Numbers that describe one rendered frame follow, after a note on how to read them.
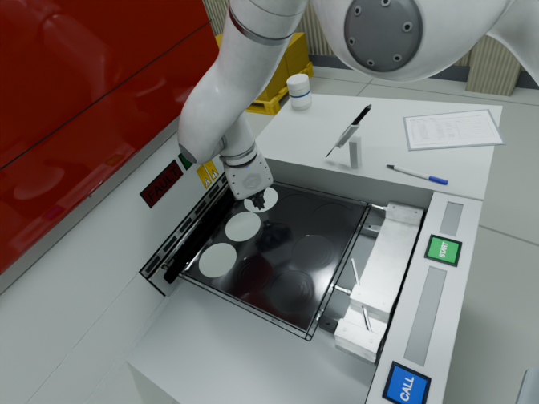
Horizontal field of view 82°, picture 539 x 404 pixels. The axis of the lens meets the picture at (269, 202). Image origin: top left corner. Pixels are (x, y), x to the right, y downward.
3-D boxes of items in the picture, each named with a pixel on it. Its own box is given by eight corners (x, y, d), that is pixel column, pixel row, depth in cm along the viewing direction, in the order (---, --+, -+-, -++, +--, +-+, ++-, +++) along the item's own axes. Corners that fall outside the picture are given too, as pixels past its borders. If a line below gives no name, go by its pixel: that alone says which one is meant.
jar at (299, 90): (288, 110, 106) (282, 83, 99) (297, 98, 109) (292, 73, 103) (306, 111, 102) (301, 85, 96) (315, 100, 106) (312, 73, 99)
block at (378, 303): (350, 303, 65) (349, 296, 63) (355, 289, 67) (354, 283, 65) (389, 319, 61) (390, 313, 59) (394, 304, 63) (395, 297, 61)
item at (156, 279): (164, 295, 81) (145, 277, 75) (252, 181, 103) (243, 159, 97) (168, 298, 80) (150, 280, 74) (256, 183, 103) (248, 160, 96)
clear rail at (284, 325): (178, 277, 79) (176, 274, 78) (181, 272, 80) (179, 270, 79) (310, 344, 61) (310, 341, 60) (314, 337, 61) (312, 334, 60)
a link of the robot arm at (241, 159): (222, 163, 64) (227, 174, 66) (260, 145, 65) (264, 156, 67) (211, 143, 70) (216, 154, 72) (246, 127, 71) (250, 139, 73)
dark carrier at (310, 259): (184, 272, 79) (183, 271, 78) (254, 180, 96) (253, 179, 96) (306, 332, 62) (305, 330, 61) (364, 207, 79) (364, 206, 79)
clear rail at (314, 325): (304, 341, 61) (303, 337, 60) (367, 204, 80) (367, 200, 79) (310, 344, 61) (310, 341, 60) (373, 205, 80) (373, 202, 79)
